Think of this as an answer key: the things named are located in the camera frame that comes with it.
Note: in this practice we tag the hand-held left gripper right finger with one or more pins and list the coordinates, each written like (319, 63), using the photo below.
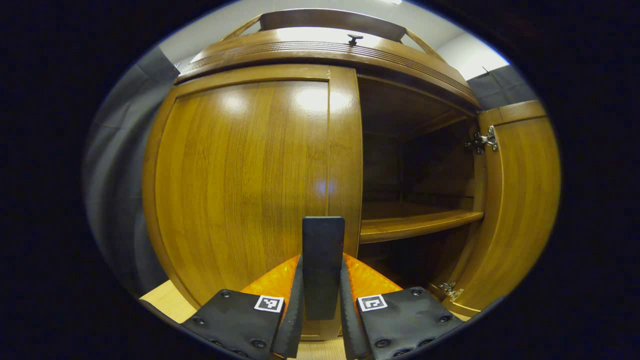
(405, 320)

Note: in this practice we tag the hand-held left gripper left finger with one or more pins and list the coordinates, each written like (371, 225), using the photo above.
(240, 320)

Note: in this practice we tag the wooden cabinet door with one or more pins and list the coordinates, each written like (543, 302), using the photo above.
(520, 210)
(240, 190)

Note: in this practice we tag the wooden double-door shoe cabinet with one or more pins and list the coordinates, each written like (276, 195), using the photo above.
(320, 55)

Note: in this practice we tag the metal door hinge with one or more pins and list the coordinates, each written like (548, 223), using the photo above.
(451, 291)
(485, 140)

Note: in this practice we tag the wooden inner cabinet shelf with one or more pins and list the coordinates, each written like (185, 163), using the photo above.
(410, 225)

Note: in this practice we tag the wooden cabinet drawer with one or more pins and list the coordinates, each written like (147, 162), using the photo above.
(320, 50)

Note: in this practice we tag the black drawer knob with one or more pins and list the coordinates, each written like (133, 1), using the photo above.
(355, 39)

